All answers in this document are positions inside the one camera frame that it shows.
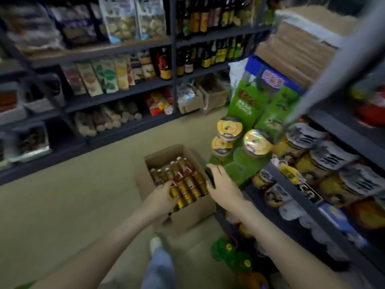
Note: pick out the person's left hand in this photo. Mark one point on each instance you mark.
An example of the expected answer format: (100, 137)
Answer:
(159, 203)

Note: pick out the person's right hand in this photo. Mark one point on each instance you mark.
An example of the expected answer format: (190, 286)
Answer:
(225, 188)

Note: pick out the person's right fingers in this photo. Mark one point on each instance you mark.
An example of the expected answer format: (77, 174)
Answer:
(214, 173)

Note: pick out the person's left fingers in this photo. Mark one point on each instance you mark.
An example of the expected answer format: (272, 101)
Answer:
(172, 194)

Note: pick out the brown cardboard box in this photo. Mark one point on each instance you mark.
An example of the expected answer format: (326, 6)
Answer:
(183, 213)

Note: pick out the person's right forearm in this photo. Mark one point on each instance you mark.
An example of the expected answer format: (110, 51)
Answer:
(285, 252)

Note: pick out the person's left forearm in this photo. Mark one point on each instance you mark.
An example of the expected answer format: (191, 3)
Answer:
(99, 252)

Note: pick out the group of amber drink bottles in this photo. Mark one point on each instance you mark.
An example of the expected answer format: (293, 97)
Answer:
(180, 183)

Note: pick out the stack of green packets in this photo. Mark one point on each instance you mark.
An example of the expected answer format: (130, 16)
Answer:
(239, 167)

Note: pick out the yellow lid noodle cup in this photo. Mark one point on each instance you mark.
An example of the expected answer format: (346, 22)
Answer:
(222, 146)
(257, 142)
(229, 128)

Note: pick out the person's white shoe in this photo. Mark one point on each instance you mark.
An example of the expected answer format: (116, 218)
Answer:
(155, 244)

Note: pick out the open cardboard box with wrappers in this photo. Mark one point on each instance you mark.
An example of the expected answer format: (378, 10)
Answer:
(189, 99)

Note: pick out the green snack bag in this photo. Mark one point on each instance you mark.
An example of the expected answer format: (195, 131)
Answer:
(246, 102)
(278, 112)

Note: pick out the person's blue jeans leg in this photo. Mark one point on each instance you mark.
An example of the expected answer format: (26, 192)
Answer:
(158, 270)

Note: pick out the empty open cardboard box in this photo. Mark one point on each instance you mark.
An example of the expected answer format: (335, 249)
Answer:
(213, 91)

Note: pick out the pile of red yellow packets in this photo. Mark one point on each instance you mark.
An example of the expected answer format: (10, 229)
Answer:
(158, 102)

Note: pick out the pile of green printed bags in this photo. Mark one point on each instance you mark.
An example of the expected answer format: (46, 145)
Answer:
(237, 261)

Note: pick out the row of round biscuit rolls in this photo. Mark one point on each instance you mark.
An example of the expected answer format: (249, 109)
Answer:
(105, 118)

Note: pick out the white plastic bag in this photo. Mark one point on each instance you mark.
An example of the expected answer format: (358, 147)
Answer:
(237, 72)

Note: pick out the row of yellow fork packs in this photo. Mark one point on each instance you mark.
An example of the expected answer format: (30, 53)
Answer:
(324, 165)

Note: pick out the blue packet with red label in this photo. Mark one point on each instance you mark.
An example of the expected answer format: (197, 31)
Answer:
(270, 76)

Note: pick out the long dark grey shelf rack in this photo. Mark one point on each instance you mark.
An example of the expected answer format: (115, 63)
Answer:
(120, 93)

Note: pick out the row of yellow label bottles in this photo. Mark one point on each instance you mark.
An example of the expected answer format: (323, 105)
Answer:
(210, 55)

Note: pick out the dark bottle with red label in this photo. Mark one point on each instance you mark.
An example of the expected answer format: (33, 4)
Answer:
(164, 63)

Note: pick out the row of printed pouch packets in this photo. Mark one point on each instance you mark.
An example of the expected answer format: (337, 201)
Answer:
(99, 75)

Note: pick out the clear plastic snack tub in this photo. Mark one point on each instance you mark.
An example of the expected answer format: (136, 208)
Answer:
(31, 141)

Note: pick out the row of tall dark bottles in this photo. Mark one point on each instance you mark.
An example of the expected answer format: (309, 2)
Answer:
(216, 14)

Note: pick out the stack of flat cardboard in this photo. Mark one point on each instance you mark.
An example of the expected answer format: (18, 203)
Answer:
(303, 42)

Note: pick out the clear biscuit bag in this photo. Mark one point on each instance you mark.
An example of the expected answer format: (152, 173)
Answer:
(118, 19)
(150, 16)

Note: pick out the pile of dark blue packets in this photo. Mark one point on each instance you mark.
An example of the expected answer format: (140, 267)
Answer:
(75, 25)

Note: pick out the pile of pale snack packets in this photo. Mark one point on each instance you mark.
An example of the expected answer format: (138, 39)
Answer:
(30, 30)

